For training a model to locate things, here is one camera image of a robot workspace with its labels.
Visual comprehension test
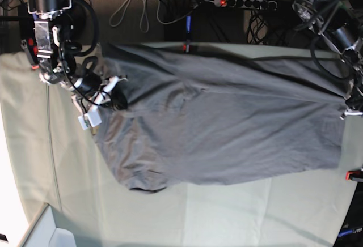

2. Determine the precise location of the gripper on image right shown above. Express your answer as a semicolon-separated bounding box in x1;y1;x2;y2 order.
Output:
340;85;362;120

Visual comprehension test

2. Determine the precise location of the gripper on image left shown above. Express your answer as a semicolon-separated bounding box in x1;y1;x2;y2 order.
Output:
70;74;128;115

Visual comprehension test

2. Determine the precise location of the grey t-shirt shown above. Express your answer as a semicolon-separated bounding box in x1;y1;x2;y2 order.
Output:
94;45;346;193

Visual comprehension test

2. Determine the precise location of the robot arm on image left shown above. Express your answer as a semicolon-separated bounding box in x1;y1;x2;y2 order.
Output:
27;0;128;115

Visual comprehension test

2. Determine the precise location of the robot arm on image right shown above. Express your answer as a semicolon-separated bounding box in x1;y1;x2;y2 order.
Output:
292;0;362;117

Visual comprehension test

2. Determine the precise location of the red clamp right edge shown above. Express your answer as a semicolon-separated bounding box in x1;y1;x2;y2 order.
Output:
345;169;363;183

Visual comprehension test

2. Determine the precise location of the red clamp top centre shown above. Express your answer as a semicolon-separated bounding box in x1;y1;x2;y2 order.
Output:
183;15;191;53

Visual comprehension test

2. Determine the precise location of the red clamp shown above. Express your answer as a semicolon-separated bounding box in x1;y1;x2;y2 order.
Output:
20;38;39;70
183;15;191;53

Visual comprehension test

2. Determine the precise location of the green table cloth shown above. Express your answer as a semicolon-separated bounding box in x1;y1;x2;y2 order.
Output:
1;44;362;246

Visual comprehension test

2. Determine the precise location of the red clamp top left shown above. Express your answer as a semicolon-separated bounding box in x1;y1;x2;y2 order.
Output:
20;38;39;70

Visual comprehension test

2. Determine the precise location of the black power strip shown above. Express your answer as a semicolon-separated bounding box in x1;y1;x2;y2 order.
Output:
213;0;278;11

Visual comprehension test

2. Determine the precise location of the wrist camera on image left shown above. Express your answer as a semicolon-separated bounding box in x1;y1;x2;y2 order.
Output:
78;111;102;130

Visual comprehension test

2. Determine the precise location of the white looped cable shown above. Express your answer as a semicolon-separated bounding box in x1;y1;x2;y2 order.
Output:
85;0;151;34

